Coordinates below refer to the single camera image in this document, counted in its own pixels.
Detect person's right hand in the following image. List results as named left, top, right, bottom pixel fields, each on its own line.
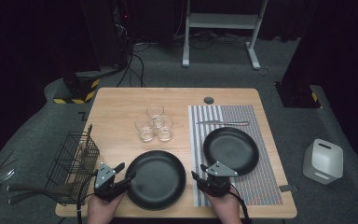
left=203, top=189, right=242, bottom=224

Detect white box device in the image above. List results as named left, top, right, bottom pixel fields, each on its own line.
left=302, top=138, right=345, bottom=186

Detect black yellow striped base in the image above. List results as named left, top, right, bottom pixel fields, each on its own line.
left=275, top=81, right=322, bottom=109
left=53, top=72, right=102, bottom=105

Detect clear drinking glass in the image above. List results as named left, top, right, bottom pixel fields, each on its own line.
left=134, top=115, right=156, bottom=143
left=154, top=115, right=174, bottom=143
left=145, top=103, right=165, bottom=129

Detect silver table knife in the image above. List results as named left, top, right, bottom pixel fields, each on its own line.
left=195, top=119, right=251, bottom=127

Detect black floor cables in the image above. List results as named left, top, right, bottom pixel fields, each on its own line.
left=116, top=43, right=147, bottom=89

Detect black wire basket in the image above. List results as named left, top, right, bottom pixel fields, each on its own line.
left=45, top=124, right=101, bottom=206

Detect person's left hand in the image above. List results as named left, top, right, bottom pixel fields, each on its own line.
left=87, top=190, right=127, bottom=224

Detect left hand-held gripper cable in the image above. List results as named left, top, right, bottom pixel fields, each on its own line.
left=76, top=172, right=99, bottom=224

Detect striped woven placemat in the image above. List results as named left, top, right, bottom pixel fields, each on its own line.
left=187, top=105, right=284, bottom=208

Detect white metal stand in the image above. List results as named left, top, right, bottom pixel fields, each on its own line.
left=182, top=0, right=269, bottom=71

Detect black plate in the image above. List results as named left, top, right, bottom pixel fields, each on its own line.
left=202, top=126, right=261, bottom=176
left=125, top=149, right=187, bottom=211

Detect right hand-held gripper cable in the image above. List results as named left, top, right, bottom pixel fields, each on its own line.
left=229, top=183, right=251, bottom=224

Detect black equipment rack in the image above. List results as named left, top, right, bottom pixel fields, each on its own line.
left=80, top=0, right=133, bottom=68

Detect black cable tangle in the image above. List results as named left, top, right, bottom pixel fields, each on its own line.
left=173, top=31, right=250, bottom=50

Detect hand-held gripper cable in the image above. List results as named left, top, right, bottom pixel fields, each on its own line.
left=229, top=183, right=251, bottom=224
left=76, top=172, right=99, bottom=224

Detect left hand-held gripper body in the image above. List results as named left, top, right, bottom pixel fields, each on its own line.
left=93, top=161, right=129, bottom=203

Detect dark wooden handle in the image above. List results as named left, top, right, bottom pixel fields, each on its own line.
left=6, top=182, right=76, bottom=195
left=7, top=189, right=49, bottom=206

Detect grey tape piece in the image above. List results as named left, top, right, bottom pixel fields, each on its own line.
left=279, top=184, right=300, bottom=193

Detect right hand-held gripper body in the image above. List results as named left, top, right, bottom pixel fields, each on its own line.
left=199, top=161, right=240, bottom=199

